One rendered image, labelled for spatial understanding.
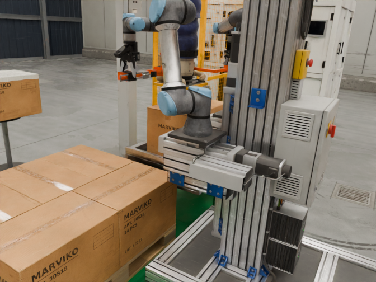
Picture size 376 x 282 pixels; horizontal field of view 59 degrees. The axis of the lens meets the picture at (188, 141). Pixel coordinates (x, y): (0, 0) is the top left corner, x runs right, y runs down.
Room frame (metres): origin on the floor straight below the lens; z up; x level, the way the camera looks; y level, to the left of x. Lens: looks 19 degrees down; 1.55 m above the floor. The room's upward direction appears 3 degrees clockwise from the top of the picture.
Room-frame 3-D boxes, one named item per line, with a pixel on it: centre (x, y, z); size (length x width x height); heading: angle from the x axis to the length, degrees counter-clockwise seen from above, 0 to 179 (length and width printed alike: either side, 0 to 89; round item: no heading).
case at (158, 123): (2.59, 0.00, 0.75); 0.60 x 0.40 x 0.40; 149
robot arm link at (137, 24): (1.96, 0.31, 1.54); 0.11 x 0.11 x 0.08; 31
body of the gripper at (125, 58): (2.04, 0.37, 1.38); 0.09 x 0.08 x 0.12; 147
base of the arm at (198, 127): (1.60, -0.05, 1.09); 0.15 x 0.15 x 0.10
